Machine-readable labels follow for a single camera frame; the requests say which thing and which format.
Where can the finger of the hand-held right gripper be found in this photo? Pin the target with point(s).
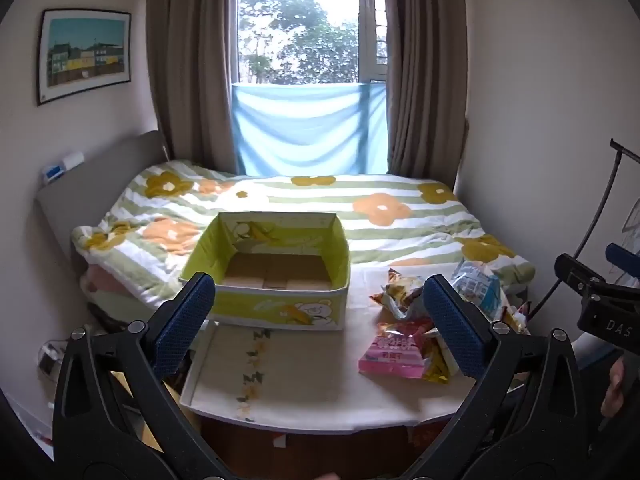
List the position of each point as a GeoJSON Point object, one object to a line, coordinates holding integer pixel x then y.
{"type": "Point", "coordinates": [622, 260]}
{"type": "Point", "coordinates": [575, 275]}

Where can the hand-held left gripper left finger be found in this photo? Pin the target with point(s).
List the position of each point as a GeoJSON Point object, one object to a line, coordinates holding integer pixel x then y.
{"type": "Point", "coordinates": [185, 320]}

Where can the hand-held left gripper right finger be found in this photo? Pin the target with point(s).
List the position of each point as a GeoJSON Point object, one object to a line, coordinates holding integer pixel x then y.
{"type": "Point", "coordinates": [452, 325]}

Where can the blue white snack packet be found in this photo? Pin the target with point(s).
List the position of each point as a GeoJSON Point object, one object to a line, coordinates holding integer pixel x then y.
{"type": "Point", "coordinates": [475, 285]}

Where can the orange beige chip packet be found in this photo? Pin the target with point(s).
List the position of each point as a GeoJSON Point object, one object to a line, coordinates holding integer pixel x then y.
{"type": "Point", "coordinates": [400, 292]}

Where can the pink white snack packet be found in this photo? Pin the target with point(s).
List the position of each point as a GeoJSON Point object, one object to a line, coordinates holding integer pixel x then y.
{"type": "Point", "coordinates": [395, 352]}

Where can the green cartoon storage box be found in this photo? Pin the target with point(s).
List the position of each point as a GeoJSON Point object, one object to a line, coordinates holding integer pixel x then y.
{"type": "Point", "coordinates": [280, 310]}

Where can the person's right hand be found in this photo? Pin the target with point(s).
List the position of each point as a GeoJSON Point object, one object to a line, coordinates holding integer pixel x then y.
{"type": "Point", "coordinates": [612, 390]}

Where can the white soft object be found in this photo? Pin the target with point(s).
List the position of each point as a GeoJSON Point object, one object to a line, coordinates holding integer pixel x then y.
{"type": "Point", "coordinates": [592, 347]}

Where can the pink green folded bedding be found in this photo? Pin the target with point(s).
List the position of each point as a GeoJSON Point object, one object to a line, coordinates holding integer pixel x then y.
{"type": "Point", "coordinates": [112, 295]}

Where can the striped floral blanket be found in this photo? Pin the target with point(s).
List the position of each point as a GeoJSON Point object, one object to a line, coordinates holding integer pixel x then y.
{"type": "Point", "coordinates": [400, 237]}

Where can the cream floral tablecloth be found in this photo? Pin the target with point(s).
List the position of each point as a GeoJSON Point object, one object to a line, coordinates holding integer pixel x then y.
{"type": "Point", "coordinates": [310, 375]}

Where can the small floor device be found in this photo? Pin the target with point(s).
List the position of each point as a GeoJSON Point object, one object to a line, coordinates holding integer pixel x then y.
{"type": "Point", "coordinates": [50, 357]}

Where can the grey bed headboard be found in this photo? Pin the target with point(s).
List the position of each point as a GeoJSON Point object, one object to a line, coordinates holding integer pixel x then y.
{"type": "Point", "coordinates": [85, 190]}

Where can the white blue box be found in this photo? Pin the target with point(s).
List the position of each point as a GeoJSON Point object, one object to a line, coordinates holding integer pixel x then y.
{"type": "Point", "coordinates": [62, 166]}

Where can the light blue cloth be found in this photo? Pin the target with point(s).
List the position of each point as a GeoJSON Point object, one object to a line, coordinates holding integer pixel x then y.
{"type": "Point", "coordinates": [305, 130]}

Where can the window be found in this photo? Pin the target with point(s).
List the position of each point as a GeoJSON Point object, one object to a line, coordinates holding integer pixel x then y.
{"type": "Point", "coordinates": [300, 25]}

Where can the framed wall picture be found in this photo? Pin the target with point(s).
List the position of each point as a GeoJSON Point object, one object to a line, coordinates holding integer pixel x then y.
{"type": "Point", "coordinates": [85, 52]}

